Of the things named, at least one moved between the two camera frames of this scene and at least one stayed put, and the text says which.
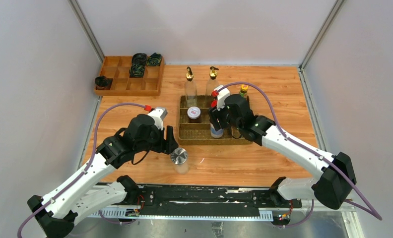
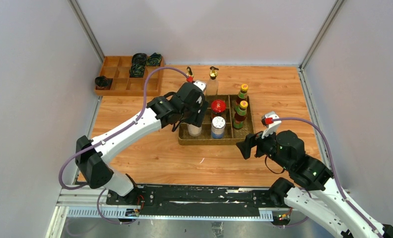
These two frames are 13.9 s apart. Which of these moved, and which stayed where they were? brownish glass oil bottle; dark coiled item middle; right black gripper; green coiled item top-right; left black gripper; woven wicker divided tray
Moved: left black gripper; right black gripper
Stayed: dark coiled item middle; green coiled item top-right; woven wicker divided tray; brownish glass oil bottle
